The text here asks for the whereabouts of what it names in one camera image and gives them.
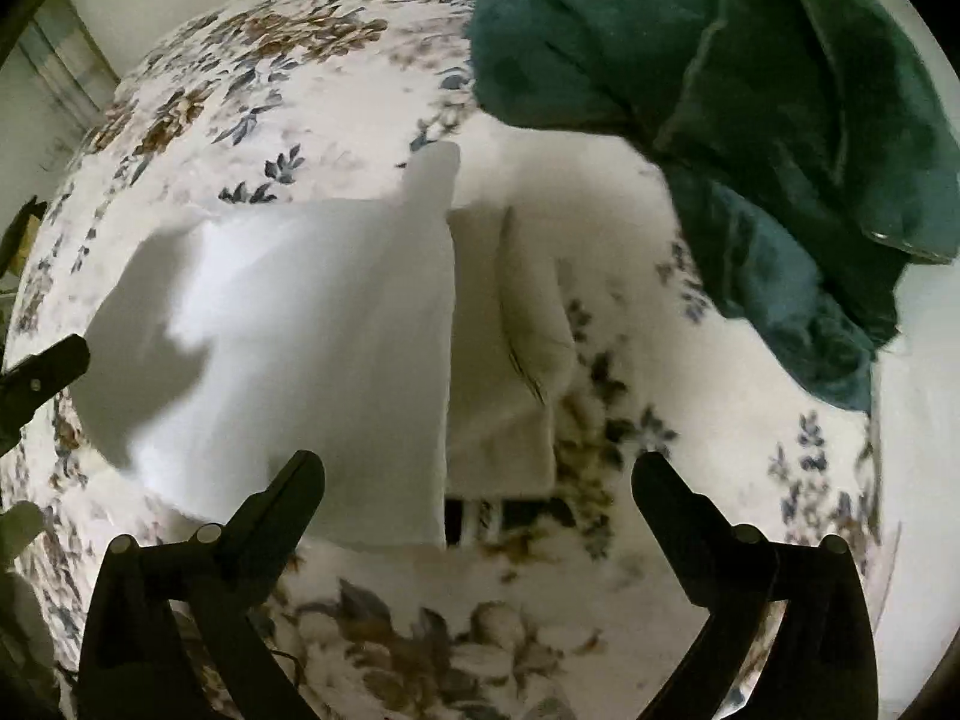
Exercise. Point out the white bed headboard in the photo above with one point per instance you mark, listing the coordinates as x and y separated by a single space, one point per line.
922 465

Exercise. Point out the dark green plush blanket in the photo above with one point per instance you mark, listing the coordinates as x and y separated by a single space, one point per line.
750 90

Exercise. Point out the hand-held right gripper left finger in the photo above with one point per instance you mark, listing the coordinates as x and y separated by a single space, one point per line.
281 510

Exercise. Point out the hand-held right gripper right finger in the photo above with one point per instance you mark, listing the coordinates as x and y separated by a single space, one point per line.
667 517

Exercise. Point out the white t-shirt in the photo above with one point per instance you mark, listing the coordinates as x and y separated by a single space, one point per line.
315 345

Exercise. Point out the beige folded garment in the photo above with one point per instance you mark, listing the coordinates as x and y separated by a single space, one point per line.
495 360

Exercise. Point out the grey-green curtain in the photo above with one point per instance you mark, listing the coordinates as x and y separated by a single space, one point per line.
71 60

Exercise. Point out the floral bedspread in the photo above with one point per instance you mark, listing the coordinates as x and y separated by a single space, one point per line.
450 615

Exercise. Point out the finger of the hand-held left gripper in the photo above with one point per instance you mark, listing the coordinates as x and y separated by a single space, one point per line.
45 375

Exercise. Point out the black striped folded garment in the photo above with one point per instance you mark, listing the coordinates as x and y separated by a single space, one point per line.
517 514

